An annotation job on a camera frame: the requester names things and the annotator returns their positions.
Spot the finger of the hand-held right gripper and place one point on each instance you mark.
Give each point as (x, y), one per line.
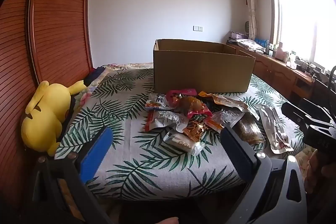
(292, 110)
(317, 106)

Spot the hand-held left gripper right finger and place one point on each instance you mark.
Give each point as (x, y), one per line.
(236, 150)

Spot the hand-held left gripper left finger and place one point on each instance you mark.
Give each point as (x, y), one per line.
(95, 155)

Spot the grain bar packet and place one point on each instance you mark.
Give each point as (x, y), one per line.
(249, 130)

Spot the clear pastry packet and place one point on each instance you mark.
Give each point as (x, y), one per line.
(181, 144)

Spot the brown cardboard box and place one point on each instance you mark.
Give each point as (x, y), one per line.
(202, 69)

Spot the person's right hand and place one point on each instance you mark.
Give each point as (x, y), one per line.
(324, 174)

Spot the long white snack packet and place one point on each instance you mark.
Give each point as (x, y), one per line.
(273, 129)

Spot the silver clear snack packet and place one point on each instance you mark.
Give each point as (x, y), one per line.
(225, 117)

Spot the wooden cabinet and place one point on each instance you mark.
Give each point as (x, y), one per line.
(273, 71)

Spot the leaf print bed sheet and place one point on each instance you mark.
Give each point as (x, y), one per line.
(136, 171)

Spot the gold patterned snack packet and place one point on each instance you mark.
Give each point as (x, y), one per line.
(195, 130)

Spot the white bottle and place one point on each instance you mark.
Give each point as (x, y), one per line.
(291, 60)

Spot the pink container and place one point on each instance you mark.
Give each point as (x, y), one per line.
(281, 52)

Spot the floral quilt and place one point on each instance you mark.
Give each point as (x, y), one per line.
(85, 94)

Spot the clear drumstick snack packet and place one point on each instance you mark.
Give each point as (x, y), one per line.
(191, 106)

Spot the yellow plush toy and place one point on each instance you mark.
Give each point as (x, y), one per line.
(47, 113)

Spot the blue bottle pack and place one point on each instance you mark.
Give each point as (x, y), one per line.
(262, 42)

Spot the grey red snack packet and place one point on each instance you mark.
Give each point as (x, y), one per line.
(165, 120)

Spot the pink snack packet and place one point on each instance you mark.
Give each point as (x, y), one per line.
(183, 92)

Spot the folded floral cloth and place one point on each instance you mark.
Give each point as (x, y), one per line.
(249, 45)

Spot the dark blue cloth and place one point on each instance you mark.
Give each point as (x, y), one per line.
(94, 75)

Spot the white red printed snack packet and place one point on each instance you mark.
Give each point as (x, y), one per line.
(157, 102)

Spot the window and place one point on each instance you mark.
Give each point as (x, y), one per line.
(307, 16)

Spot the purple box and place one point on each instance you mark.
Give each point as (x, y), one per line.
(239, 35)

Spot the grey round object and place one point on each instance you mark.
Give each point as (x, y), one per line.
(247, 26)

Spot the wooden slatted wardrobe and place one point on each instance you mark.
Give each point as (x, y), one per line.
(52, 16)

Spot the white wall switch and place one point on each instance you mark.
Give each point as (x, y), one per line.
(198, 28)

